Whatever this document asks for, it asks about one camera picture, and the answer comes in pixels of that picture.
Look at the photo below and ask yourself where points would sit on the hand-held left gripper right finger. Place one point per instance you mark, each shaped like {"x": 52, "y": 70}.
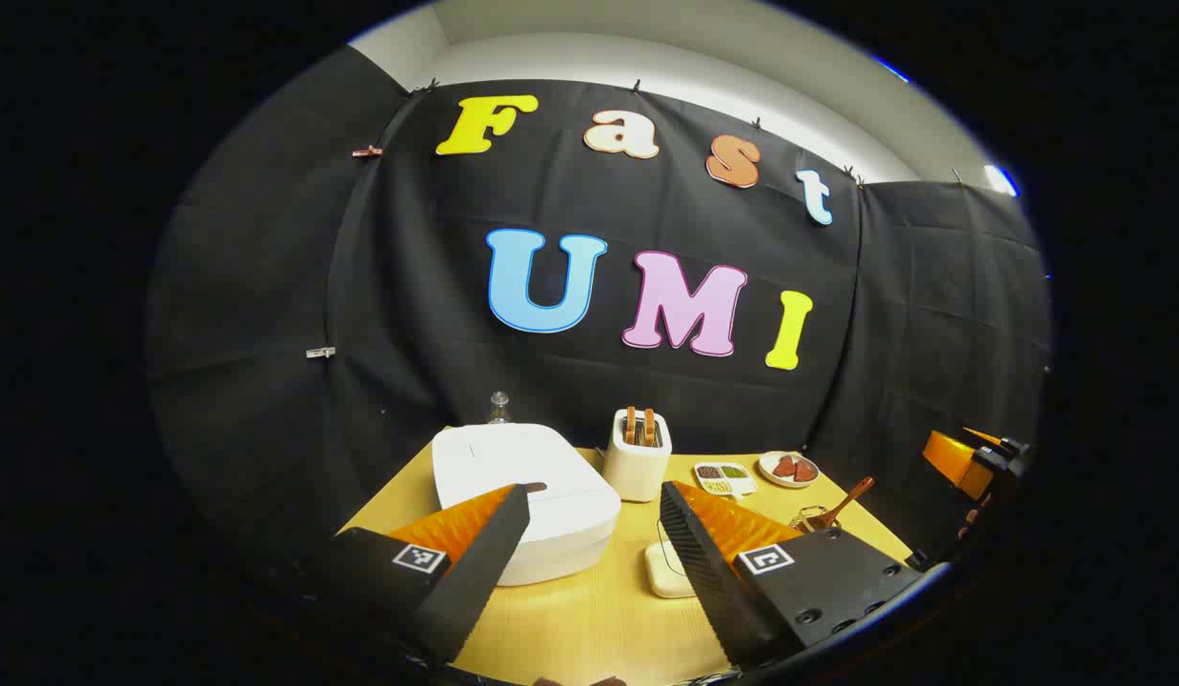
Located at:
{"x": 703, "y": 572}

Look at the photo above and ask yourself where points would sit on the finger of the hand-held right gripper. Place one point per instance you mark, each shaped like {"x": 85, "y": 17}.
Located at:
{"x": 956, "y": 459}

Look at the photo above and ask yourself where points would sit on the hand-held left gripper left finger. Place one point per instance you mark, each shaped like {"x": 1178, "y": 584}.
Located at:
{"x": 475, "y": 562}

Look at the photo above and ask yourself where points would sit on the clear box of rice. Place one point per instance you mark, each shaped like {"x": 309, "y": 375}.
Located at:
{"x": 663, "y": 572}

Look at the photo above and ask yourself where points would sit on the white rice cooker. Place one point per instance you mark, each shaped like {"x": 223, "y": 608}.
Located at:
{"x": 513, "y": 467}

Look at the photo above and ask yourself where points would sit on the dark wooden spoon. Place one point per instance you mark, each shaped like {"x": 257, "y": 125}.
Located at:
{"x": 851, "y": 497}

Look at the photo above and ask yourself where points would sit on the white divided grain dish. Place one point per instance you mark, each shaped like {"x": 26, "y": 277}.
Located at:
{"x": 723, "y": 478}

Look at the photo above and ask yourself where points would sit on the white toaster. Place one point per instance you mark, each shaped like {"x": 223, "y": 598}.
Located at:
{"x": 635, "y": 472}

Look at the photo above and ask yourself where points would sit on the round white plate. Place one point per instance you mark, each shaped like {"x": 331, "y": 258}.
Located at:
{"x": 789, "y": 482}

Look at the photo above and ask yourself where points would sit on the red-brown cookie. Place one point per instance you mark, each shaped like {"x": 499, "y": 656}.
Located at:
{"x": 805, "y": 471}
{"x": 784, "y": 467}

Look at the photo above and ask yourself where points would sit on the small glass bottle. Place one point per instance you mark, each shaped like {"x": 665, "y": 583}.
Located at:
{"x": 498, "y": 410}

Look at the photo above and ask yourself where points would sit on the toast bread slice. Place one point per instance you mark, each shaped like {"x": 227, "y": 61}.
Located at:
{"x": 630, "y": 426}
{"x": 649, "y": 427}

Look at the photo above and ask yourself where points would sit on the black backdrop cloth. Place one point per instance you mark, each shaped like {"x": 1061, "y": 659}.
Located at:
{"x": 408, "y": 286}

